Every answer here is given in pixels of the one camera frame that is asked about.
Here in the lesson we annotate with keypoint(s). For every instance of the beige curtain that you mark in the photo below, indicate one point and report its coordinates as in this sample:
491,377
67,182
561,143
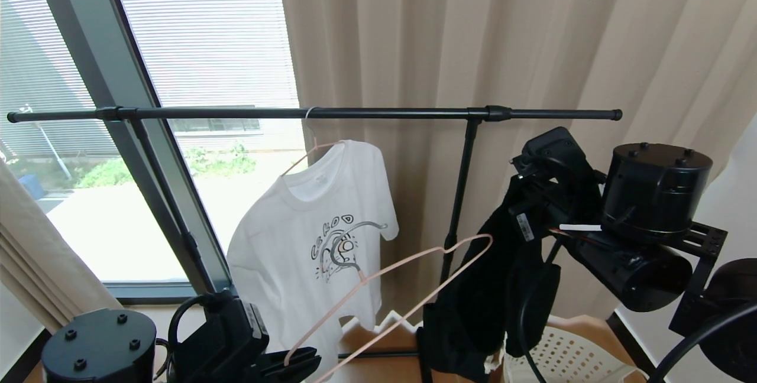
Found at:
35,253
532,28

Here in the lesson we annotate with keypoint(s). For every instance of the black clothes rack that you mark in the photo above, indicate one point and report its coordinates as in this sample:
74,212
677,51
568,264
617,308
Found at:
236,113

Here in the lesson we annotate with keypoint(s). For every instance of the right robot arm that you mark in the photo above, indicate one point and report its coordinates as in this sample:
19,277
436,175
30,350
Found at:
656,194

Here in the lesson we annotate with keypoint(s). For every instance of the white garment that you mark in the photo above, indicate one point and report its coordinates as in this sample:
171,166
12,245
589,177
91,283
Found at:
278,241

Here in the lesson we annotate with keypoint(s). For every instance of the pink clothes hanger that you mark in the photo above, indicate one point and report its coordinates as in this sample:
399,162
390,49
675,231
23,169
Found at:
313,146
414,257

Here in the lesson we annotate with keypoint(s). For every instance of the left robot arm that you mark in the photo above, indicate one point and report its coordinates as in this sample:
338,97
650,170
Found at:
94,347

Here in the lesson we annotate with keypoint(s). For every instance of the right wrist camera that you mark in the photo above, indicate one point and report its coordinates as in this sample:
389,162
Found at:
556,158

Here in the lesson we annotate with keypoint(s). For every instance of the black garment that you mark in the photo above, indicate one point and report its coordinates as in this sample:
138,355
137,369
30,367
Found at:
473,312

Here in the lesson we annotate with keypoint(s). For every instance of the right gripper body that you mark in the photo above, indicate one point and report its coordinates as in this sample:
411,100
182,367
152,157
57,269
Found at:
633,270

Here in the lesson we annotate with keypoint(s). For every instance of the white laundry basket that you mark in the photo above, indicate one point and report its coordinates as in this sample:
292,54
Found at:
568,353

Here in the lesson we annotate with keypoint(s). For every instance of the window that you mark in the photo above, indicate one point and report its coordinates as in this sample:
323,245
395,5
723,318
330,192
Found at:
71,16

